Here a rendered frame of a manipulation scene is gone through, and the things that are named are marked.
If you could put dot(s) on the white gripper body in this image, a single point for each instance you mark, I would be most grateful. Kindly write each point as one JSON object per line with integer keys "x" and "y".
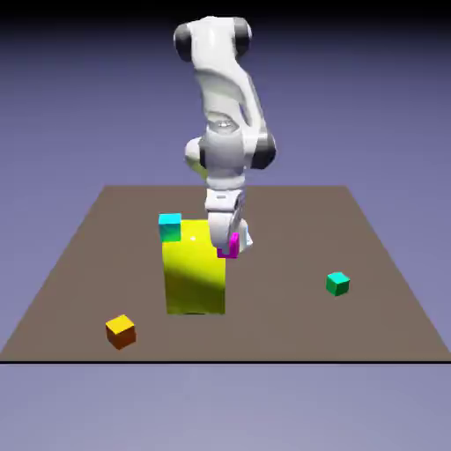
{"x": 222, "y": 225}

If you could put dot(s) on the small magenta cube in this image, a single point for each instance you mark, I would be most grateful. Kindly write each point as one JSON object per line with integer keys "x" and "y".
{"x": 233, "y": 246}

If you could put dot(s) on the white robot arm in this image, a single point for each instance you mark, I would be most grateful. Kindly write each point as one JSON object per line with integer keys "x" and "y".
{"x": 225, "y": 88}

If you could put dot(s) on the small cyan cube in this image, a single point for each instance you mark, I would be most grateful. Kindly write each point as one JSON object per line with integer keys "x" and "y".
{"x": 170, "y": 227}

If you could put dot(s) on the small green cube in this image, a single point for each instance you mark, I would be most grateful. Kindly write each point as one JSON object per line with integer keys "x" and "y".
{"x": 337, "y": 283}

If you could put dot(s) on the small orange cube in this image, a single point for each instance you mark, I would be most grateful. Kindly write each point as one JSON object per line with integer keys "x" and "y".
{"x": 121, "y": 332}

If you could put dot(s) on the large yellow box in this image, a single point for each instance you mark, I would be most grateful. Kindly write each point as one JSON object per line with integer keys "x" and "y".
{"x": 193, "y": 275}

